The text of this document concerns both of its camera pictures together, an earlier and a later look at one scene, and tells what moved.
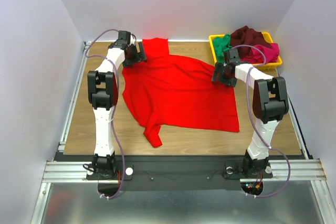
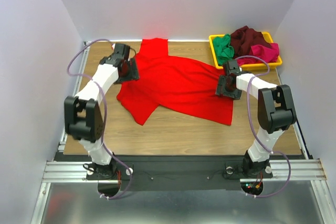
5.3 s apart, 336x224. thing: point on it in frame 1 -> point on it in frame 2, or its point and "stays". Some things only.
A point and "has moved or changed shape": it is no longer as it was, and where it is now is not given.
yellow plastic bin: (277, 62) stays
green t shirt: (221, 43) stays
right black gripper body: (219, 73) -> (228, 93)
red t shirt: (170, 91) has moved or changed shape
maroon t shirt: (245, 35) stays
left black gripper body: (135, 57) -> (132, 74)
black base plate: (174, 172) stays
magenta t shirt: (271, 52) stays
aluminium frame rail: (56, 170) stays
